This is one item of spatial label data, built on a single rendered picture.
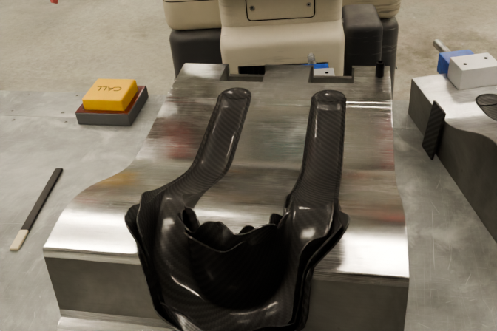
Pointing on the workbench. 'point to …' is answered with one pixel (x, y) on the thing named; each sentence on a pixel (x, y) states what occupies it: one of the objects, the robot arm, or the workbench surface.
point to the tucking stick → (35, 210)
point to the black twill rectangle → (433, 129)
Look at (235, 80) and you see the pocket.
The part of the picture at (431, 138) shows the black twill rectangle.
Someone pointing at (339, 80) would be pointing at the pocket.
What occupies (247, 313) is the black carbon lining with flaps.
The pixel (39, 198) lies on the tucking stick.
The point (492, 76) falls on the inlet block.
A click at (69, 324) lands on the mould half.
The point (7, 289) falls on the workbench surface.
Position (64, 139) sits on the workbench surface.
